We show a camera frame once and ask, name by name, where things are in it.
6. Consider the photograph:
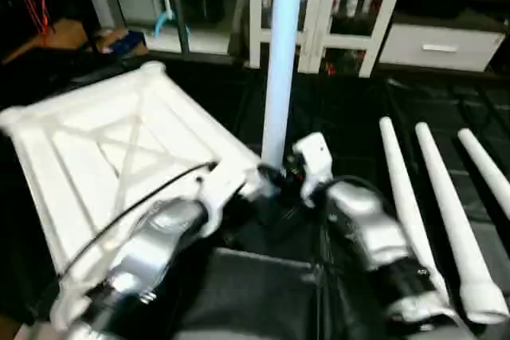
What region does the white plastic table top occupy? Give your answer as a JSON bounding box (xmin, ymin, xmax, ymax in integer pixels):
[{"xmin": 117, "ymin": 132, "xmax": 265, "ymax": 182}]
[{"xmin": 0, "ymin": 61, "xmax": 277, "ymax": 330}]

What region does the white plastic table leg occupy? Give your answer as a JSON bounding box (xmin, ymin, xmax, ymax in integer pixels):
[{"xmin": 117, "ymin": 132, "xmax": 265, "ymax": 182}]
[
  {"xmin": 457, "ymin": 128, "xmax": 510, "ymax": 215},
  {"xmin": 414, "ymin": 122, "xmax": 510, "ymax": 325},
  {"xmin": 378, "ymin": 116, "xmax": 436, "ymax": 279},
  {"xmin": 261, "ymin": 0, "xmax": 306, "ymax": 170}
]

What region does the white glass-door cabinet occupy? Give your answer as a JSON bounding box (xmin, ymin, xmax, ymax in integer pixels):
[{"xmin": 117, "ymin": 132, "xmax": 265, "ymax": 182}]
[{"xmin": 248, "ymin": 0, "xmax": 412, "ymax": 79}]

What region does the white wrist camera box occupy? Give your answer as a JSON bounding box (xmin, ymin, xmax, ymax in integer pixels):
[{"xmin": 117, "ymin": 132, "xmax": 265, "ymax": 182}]
[
  {"xmin": 194, "ymin": 166, "xmax": 249, "ymax": 235},
  {"xmin": 290, "ymin": 134, "xmax": 335, "ymax": 207}
]

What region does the black work mat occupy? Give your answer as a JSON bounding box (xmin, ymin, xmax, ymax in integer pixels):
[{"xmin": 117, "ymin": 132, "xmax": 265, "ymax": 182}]
[{"xmin": 0, "ymin": 45, "xmax": 510, "ymax": 340}]

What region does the brown cardboard box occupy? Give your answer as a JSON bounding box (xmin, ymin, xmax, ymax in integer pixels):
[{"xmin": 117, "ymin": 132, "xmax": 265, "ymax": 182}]
[{"xmin": 94, "ymin": 29, "xmax": 122, "ymax": 53}]

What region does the blue plastic bag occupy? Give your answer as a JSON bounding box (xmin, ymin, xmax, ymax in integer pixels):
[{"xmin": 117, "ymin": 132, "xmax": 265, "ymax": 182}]
[{"xmin": 113, "ymin": 29, "xmax": 151, "ymax": 56}]

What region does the white drawer unit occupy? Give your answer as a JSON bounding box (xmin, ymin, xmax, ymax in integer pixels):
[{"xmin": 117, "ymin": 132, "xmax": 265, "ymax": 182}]
[{"xmin": 380, "ymin": 23, "xmax": 508, "ymax": 73}]

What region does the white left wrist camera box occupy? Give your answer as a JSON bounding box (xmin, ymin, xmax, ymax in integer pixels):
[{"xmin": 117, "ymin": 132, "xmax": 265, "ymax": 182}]
[{"xmin": 194, "ymin": 166, "xmax": 249, "ymax": 235}]

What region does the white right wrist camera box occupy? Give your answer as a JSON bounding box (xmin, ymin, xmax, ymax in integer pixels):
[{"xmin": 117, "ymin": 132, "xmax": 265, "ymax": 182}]
[{"xmin": 290, "ymin": 134, "xmax": 335, "ymax": 207}]

